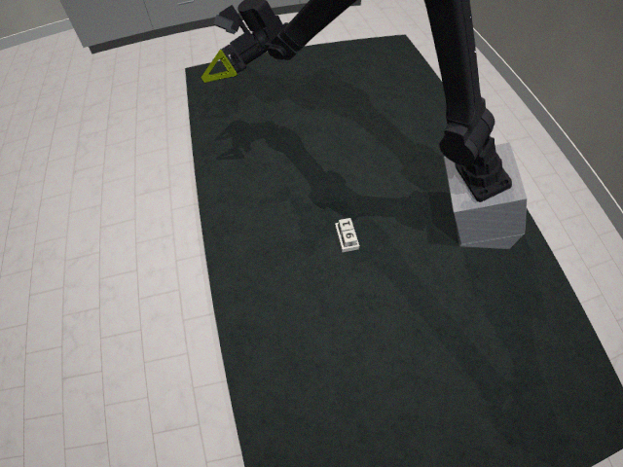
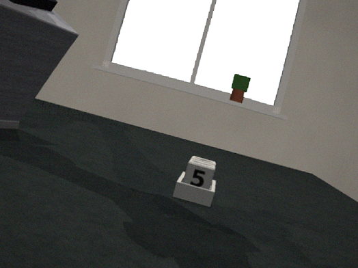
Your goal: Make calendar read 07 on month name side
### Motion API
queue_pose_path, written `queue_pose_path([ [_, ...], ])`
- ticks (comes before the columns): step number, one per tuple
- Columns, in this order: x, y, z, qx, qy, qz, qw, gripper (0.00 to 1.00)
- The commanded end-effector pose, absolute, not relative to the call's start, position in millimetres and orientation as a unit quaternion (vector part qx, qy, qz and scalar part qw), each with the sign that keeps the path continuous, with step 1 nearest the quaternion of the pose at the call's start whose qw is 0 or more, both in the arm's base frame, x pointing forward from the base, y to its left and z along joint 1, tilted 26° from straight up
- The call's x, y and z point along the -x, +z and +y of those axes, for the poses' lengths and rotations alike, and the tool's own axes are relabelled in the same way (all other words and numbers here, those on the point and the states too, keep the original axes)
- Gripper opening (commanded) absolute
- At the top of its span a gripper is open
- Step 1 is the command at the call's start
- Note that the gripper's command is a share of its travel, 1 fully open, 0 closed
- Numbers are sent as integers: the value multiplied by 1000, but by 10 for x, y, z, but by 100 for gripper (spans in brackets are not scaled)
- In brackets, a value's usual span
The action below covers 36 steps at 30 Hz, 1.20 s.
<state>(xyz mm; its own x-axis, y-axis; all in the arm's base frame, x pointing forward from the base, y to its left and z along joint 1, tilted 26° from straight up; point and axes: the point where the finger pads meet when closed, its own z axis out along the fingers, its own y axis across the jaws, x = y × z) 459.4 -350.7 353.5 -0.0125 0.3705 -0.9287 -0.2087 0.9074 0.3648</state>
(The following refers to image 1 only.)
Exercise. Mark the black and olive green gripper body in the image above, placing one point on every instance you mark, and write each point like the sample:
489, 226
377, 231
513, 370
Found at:
232, 55

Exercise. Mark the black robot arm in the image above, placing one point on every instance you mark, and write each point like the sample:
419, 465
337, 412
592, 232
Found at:
453, 35

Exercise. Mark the beige open-top tray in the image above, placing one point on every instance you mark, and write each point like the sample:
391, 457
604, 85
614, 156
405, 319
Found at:
345, 249

